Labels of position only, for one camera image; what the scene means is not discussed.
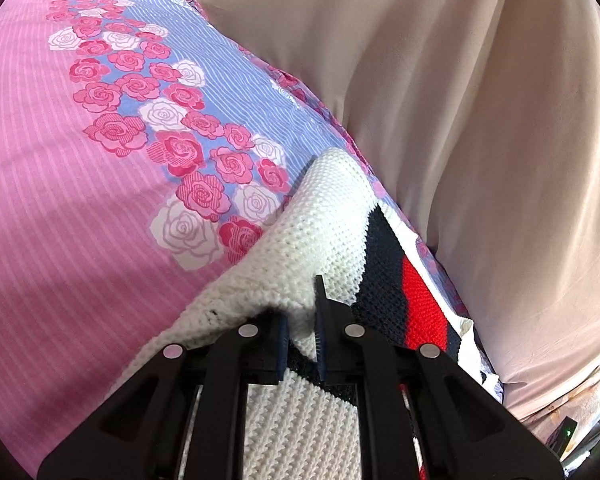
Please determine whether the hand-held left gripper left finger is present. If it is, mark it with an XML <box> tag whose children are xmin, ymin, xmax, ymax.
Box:
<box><xmin>37</xmin><ymin>311</ymin><xmax>290</xmax><ymax>480</ymax></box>

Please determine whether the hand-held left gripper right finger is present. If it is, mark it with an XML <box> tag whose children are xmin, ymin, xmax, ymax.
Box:
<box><xmin>314</xmin><ymin>275</ymin><xmax>565</xmax><ymax>480</ymax></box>

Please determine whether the white knitted sweater with stripes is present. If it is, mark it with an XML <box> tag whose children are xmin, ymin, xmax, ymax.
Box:
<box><xmin>107</xmin><ymin>148</ymin><xmax>486</xmax><ymax>480</ymax></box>

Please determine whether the pink floral bed sheet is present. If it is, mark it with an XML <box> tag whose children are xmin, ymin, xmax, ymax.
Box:
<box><xmin>0</xmin><ymin>0</ymin><xmax>506</xmax><ymax>466</ymax></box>

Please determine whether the small black device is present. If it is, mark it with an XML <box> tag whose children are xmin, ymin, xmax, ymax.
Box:
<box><xmin>547</xmin><ymin>416</ymin><xmax>577</xmax><ymax>461</ymax></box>

